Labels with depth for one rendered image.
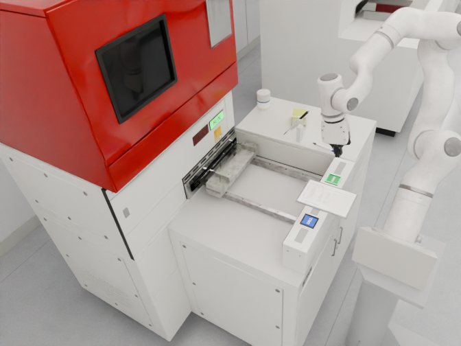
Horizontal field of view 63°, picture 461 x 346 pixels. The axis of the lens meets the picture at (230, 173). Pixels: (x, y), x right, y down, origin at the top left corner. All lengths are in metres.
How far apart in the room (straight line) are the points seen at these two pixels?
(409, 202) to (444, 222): 1.50
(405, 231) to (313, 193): 0.37
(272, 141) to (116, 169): 0.87
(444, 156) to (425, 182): 0.11
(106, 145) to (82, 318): 1.56
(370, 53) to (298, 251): 0.74
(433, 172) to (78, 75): 1.18
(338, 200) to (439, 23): 0.71
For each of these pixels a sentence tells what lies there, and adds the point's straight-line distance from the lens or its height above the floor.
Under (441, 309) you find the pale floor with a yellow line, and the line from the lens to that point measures 2.54.
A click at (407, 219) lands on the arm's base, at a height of 1.01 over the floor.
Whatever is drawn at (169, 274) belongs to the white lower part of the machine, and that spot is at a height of 0.53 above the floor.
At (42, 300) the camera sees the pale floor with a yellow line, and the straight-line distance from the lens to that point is 2.77.
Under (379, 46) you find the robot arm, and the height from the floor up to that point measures 1.49.
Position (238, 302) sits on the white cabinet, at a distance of 1.83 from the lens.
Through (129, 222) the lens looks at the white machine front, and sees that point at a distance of 1.49.
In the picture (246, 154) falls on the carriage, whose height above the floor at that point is 0.88.
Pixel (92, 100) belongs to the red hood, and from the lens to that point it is 1.13.
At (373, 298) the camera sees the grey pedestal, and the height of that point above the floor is 0.61.
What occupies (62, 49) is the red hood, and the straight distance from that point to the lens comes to 1.05.
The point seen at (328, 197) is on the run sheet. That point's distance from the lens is 1.57.
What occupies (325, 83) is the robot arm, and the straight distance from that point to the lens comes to 1.36.
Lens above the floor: 2.07
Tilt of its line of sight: 41 degrees down
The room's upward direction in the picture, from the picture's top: 6 degrees counter-clockwise
